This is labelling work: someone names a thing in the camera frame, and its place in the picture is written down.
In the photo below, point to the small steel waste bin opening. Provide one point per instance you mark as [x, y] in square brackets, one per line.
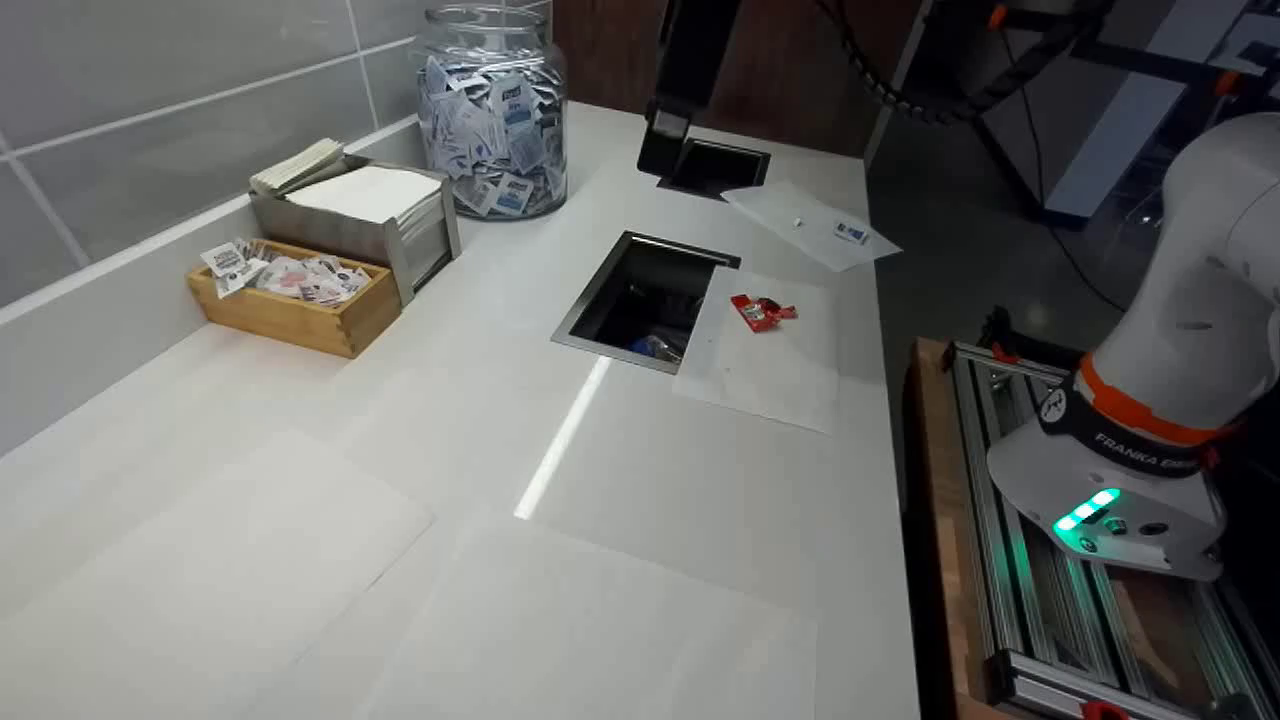
[573, 333]

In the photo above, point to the beige folded napkin stack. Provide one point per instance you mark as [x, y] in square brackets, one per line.
[303, 165]

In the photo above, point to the grey blue panel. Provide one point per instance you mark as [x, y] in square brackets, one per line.
[1133, 122]

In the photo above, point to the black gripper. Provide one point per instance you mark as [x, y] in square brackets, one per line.
[703, 44]

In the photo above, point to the blue wrapper inside bin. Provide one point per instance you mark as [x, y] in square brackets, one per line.
[652, 347]

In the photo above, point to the wooden sachet tray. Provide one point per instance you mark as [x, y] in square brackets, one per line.
[303, 321]

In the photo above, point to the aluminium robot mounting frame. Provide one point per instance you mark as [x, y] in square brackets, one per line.
[1035, 602]

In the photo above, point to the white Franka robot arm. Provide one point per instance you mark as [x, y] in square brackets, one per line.
[1187, 306]

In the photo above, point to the white paper sheet with crumb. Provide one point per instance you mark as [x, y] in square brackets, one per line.
[800, 223]

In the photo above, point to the metal napkin dispenser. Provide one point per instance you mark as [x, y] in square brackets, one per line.
[384, 226]

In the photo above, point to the plain white paper sheet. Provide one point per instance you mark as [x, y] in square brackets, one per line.
[774, 375]

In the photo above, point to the wooden base board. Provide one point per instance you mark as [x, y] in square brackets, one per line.
[941, 534]

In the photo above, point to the glass jar of sachets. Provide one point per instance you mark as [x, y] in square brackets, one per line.
[492, 122]

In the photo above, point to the white sachet with black print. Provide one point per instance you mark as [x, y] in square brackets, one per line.
[231, 264]

